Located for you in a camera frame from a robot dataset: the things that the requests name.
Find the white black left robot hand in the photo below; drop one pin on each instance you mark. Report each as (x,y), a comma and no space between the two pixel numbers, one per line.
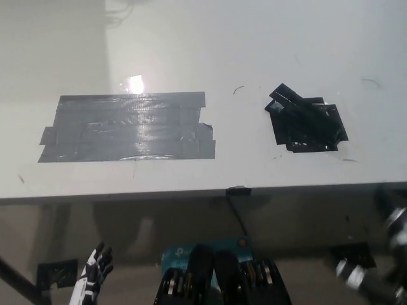
(95,265)

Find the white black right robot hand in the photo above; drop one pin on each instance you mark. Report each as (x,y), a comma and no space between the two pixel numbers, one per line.
(353,275)

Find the black stapler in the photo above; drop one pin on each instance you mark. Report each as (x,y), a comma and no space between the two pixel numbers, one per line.
(302,111)

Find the black tape patch on desk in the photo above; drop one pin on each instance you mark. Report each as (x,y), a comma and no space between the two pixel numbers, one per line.
(305,141)

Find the black floor tape patch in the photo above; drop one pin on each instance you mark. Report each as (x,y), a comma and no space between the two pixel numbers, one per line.
(57,273)
(354,255)

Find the black table leg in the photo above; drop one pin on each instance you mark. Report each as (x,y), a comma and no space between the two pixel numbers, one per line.
(19,279)

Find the small black tape strip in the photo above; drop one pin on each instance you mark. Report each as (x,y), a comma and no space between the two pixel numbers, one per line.
(238,190)

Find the grey duct tape patch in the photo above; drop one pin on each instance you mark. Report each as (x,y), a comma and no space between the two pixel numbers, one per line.
(127,130)

